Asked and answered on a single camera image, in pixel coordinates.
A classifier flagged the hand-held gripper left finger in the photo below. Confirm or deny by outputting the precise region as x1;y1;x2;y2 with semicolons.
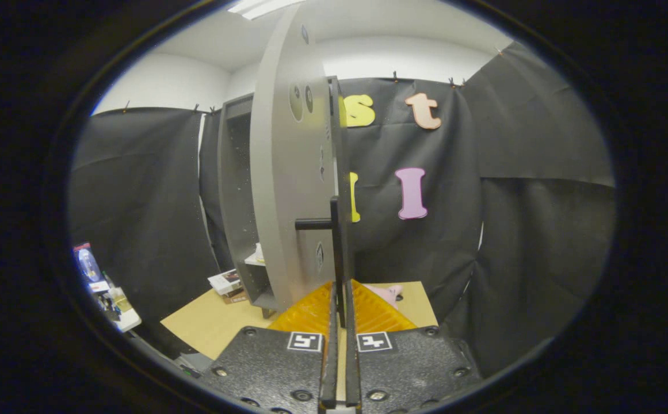
199;281;340;413

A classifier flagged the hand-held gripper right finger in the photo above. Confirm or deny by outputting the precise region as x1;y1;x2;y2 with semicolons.
344;279;482;413

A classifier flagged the black door handle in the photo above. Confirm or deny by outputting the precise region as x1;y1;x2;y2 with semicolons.
295;197;346;329

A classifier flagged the grey shoe cabinet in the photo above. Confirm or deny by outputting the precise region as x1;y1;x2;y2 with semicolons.
217;76;354;320

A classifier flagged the green and pink plush toy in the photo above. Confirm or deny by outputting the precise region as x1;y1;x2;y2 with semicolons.
362;283;403;309

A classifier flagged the stack of books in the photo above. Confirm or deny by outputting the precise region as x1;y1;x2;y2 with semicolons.
208;269;249;305

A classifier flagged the white side table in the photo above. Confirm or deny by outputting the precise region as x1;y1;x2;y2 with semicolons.
89;281;142;334

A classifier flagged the blue packaged item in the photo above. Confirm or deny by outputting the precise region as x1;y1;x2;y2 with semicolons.
72;242;104;283

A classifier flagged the black backdrop cloth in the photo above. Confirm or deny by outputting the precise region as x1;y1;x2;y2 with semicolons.
68;41;617;380

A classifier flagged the long ceiling light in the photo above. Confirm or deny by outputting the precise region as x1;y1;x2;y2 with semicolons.
227;0;307;21

